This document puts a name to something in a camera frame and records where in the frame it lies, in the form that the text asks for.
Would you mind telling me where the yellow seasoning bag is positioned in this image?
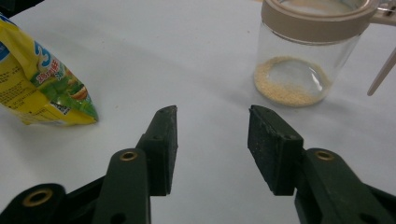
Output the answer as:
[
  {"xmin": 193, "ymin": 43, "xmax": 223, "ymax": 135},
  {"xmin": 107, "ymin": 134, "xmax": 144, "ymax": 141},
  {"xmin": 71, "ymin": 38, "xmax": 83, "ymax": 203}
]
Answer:
[{"xmin": 0, "ymin": 13, "xmax": 99, "ymax": 127}]

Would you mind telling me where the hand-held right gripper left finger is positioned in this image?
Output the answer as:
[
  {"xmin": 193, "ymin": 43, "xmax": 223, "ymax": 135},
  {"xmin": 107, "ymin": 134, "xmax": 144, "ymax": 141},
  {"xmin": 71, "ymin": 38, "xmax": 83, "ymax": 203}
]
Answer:
[{"xmin": 92, "ymin": 105, "xmax": 178, "ymax": 224}]

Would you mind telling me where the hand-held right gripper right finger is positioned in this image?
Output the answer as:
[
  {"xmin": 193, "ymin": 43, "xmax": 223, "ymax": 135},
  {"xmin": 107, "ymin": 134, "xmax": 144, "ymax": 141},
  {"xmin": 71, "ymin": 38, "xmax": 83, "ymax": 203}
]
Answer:
[{"xmin": 247, "ymin": 105, "xmax": 396, "ymax": 224}]

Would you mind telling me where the white paper sheet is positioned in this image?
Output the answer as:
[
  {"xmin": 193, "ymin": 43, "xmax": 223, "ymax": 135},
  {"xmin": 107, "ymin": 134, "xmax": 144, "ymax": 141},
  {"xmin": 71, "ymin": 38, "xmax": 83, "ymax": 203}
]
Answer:
[{"xmin": 0, "ymin": 0, "xmax": 396, "ymax": 224}]

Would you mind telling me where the roll of tape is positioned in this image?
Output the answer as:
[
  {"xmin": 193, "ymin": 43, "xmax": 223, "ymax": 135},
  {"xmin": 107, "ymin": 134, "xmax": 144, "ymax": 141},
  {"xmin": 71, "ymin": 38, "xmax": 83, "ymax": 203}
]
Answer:
[{"xmin": 253, "ymin": 0, "xmax": 379, "ymax": 108}]

